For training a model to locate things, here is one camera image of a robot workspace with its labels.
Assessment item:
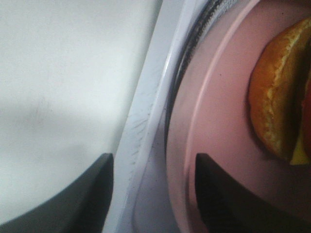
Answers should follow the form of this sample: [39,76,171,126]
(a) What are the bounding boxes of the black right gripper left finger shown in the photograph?
[0,153,114,233]

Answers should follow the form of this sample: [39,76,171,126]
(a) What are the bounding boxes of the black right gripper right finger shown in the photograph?
[195,153,311,233]

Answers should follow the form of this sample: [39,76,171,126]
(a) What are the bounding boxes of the pink round plate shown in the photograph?
[166,0,311,233]

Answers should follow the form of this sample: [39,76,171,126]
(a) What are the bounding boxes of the burger with lettuce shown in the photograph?
[248,17,311,166]

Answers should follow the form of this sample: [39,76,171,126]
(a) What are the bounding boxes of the white microwave oven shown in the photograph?
[103,0,207,233]

